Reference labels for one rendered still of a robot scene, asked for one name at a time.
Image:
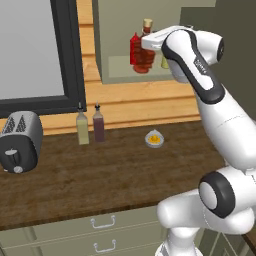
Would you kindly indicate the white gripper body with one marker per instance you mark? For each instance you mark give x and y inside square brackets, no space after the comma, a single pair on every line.
[154,40]

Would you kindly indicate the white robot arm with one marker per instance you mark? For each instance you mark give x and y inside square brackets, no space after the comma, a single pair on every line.
[230,133]

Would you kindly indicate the red ketchup bottle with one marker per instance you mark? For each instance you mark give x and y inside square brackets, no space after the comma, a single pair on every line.
[134,50]

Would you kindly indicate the brown ribbed shaker tan cap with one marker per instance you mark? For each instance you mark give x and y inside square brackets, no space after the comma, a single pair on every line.
[144,60]

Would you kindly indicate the pale yellow shaker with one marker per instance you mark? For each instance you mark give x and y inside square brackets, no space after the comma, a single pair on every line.
[165,62]

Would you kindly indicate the olive cabinet door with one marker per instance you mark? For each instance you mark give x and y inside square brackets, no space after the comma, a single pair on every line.
[236,40]

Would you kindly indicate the dark red vinegar bottle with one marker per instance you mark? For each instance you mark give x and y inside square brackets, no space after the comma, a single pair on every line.
[98,128]

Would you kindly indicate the pale yellow oil bottle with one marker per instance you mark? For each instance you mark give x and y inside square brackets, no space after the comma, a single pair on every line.
[83,130]

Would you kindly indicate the white bowl with yellow food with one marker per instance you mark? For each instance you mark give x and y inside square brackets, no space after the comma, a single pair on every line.
[154,139]

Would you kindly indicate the dark framed window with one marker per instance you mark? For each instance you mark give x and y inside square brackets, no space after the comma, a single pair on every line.
[33,50]

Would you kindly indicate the silver black toaster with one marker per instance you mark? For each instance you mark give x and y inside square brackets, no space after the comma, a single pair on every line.
[20,143]

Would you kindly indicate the olive drawer front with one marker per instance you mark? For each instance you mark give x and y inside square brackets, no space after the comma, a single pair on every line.
[66,226]
[66,248]

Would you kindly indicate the olive open wall cabinet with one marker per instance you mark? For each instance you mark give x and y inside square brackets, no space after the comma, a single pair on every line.
[116,36]

